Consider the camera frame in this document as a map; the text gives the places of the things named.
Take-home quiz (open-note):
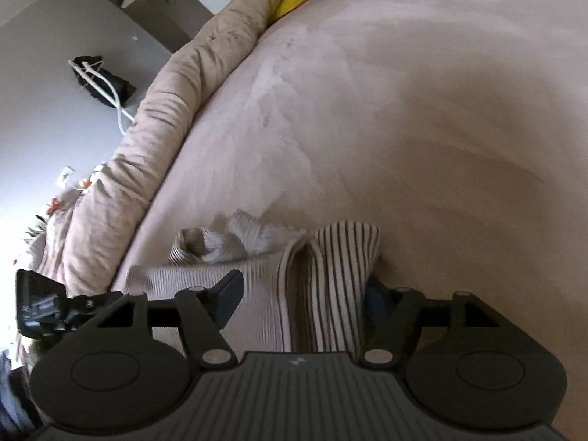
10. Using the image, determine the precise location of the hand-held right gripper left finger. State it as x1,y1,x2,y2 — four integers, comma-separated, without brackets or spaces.
98,269,244,369

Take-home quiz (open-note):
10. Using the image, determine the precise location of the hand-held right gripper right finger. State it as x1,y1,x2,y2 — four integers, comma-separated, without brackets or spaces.
361,279,500,369

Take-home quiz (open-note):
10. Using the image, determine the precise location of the striped knit garment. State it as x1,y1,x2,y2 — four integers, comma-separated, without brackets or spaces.
126,209,382,354

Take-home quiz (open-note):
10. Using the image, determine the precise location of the floral patterned cloth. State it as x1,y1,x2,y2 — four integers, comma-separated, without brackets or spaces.
22,163,107,251

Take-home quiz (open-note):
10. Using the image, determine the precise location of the pink plush bed sheet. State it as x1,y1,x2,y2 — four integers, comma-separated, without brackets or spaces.
111,0,588,373

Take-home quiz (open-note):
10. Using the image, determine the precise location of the beige quilted duvet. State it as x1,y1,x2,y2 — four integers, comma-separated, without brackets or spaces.
25,0,288,295

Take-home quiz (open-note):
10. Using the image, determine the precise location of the black hanging garment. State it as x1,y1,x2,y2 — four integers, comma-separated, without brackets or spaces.
72,56,137,109

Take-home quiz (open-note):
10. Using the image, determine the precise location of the yellow cartoon print pillow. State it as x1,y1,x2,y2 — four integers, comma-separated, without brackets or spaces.
270,0,319,23

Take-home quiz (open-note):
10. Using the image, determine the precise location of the grey-brown door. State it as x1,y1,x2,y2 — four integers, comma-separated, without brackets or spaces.
96,0,215,54

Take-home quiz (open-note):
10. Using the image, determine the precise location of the black bag with white cable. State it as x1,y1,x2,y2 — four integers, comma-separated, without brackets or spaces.
68,58,137,137

